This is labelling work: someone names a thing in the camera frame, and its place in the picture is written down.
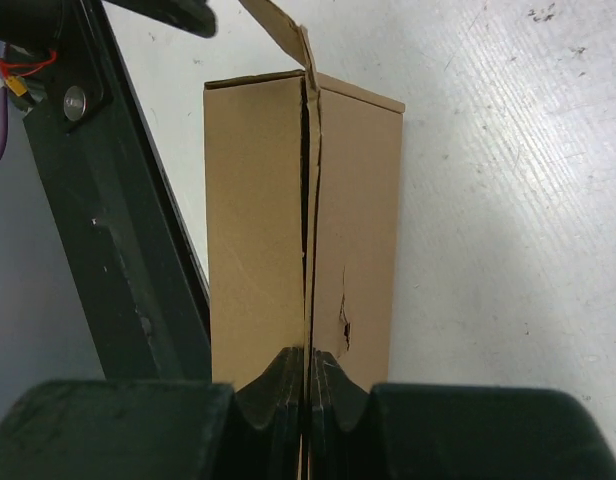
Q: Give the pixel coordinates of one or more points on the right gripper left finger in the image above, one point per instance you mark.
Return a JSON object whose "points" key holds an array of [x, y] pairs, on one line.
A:
{"points": [[135, 429]]}

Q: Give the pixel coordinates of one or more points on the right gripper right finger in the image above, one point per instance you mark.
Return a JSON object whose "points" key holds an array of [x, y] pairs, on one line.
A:
{"points": [[415, 431]]}

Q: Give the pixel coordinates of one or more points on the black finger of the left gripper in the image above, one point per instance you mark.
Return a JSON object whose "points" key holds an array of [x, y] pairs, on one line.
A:
{"points": [[192, 16]]}

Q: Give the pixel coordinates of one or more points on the cardboard box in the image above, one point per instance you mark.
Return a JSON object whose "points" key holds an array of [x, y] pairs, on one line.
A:
{"points": [[302, 178]]}

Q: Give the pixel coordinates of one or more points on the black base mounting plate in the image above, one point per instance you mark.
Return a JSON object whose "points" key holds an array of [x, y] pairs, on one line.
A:
{"points": [[143, 295]]}

